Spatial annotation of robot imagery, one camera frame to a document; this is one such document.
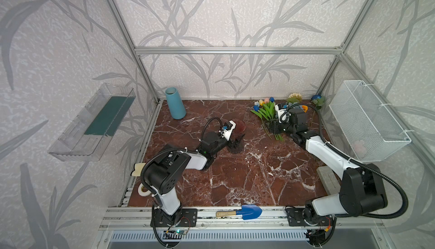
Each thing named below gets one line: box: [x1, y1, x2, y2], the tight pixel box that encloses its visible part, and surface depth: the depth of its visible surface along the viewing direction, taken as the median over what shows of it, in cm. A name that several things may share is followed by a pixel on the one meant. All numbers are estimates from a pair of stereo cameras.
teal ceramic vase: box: [164, 86, 187, 120], surface depth 102 cm
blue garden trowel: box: [215, 204, 263, 221], surface depth 77 cm
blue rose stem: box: [311, 94, 326, 111], surface depth 118 cm
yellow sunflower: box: [286, 92, 303, 104], surface depth 117 cm
